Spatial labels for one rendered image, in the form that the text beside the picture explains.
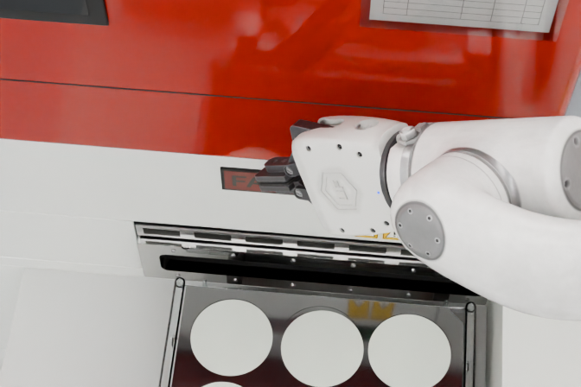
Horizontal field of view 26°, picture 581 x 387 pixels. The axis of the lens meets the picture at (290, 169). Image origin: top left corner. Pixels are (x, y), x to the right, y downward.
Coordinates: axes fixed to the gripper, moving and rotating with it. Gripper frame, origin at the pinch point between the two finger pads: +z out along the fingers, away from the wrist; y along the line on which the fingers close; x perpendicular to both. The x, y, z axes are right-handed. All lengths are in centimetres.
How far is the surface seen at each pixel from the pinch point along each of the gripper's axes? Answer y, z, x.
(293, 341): 30.9, 25.1, 13.2
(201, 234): 15.9, 33.2, 13.3
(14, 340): 22, 57, -3
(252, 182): 8.4, 20.2, 13.0
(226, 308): 25.5, 32.6, 11.5
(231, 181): 7.6, 22.0, 11.8
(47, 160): -1.9, 36.9, 0.7
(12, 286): 20, 66, 5
